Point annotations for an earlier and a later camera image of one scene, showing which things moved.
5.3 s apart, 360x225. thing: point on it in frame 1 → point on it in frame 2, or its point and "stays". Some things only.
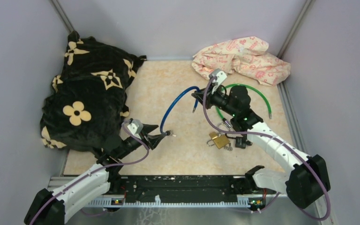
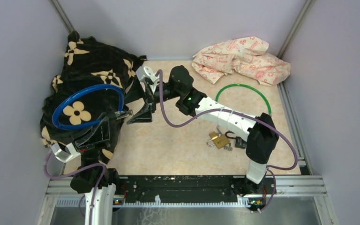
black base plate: x=224 y=188 stays
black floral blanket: x=87 y=104 stays
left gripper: x=154 y=140 → x=99 y=132
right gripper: x=199 y=95 → x=144 y=116
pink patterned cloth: x=246 y=56 stays
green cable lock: x=224 y=120 stays
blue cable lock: x=168 y=133 → x=119 y=115
